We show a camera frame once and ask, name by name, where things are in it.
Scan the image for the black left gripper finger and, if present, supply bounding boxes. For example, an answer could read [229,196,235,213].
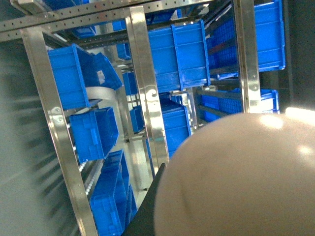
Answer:
[124,163,165,236]

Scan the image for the beige plastic dustpan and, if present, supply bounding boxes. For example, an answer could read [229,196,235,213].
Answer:
[154,114,315,236]

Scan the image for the steel roller shelf rack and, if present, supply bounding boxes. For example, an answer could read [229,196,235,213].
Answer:
[0,0,287,236]

